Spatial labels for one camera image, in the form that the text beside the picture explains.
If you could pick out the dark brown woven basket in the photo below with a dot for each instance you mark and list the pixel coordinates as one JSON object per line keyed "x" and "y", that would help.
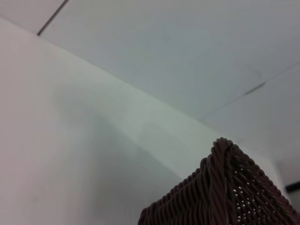
{"x": 222, "y": 194}

